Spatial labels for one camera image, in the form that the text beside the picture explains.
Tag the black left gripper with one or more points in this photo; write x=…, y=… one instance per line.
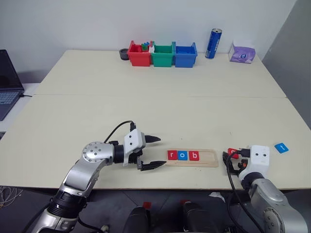
x=134, y=159

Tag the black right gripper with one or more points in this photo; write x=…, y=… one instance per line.
x=239, y=163

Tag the red letter o block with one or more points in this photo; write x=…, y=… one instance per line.
x=232, y=153

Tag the red letter tile r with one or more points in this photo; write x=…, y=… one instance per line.
x=170, y=157

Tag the blue letter tile o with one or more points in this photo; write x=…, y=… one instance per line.
x=179, y=158

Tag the red letter tile b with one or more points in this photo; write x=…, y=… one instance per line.
x=191, y=158

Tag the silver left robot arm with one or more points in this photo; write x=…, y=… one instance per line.
x=94, y=157

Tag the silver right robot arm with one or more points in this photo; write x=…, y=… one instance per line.
x=272, y=201

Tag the wooden letter tray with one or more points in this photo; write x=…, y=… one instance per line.
x=206, y=157

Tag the white crumpled paper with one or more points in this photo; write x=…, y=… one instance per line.
x=217, y=196

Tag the dark rounded shape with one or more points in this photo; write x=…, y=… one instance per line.
x=136, y=219
x=196, y=216

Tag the green plastic bin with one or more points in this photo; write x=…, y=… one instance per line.
x=162, y=59

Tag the red plastic bin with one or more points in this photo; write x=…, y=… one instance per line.
x=138, y=58

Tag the blue plastic bin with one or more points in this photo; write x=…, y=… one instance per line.
x=184, y=59

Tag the purple tissue pack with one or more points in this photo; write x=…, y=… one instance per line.
x=241, y=54

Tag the blue plastic object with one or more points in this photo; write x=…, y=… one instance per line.
x=145, y=44

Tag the blue drink can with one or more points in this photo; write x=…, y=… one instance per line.
x=213, y=43

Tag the grey laptop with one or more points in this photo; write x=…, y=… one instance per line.
x=7, y=77

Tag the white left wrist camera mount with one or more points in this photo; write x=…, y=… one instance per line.
x=132, y=140

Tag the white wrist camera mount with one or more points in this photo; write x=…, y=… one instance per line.
x=260, y=157
x=132, y=140

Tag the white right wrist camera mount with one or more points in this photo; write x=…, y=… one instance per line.
x=260, y=157

